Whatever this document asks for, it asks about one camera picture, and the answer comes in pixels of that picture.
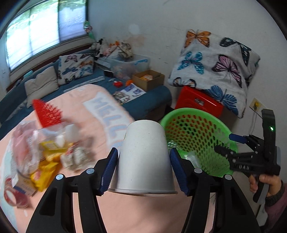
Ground red printed plastic cup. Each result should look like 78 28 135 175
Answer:
3 176 29 208

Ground yellow snack wrapper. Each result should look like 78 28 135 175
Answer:
30 140 68 192

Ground plush toys pile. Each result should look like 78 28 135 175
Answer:
89 38 133 59

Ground clear plastic cup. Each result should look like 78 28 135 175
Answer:
37 123 81 149

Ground small red toy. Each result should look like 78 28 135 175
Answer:
113 81 123 88

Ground wall power socket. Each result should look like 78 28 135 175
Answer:
249 98 265 117

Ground green plastic waste basket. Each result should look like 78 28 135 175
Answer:
161 108 237 177

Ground red white wrapper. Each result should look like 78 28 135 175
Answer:
60 146 93 171

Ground white paper cup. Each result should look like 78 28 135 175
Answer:
109 120 177 196

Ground butterfly blanket bundle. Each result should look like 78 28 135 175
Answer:
168 29 260 118

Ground pink plastic bag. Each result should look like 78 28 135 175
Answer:
12 121 43 176

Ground magazine on sofa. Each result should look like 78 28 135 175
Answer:
113 84 146 105

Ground person's right hand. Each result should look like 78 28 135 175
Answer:
248 174 282 198

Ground window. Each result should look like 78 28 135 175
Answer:
5 1 88 71

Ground blue sofa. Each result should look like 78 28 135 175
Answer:
0 49 173 139

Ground cardboard box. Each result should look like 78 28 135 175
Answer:
132 70 165 92

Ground white milk carton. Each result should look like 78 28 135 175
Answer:
12 172 36 196

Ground butterfly pillow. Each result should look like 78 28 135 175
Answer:
58 53 94 85

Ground beige cushion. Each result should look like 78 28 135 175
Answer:
24 66 59 108

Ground clear plastic storage bin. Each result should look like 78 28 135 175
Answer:
105 54 150 80

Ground red plastic mesh mat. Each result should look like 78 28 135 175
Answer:
33 99 62 128

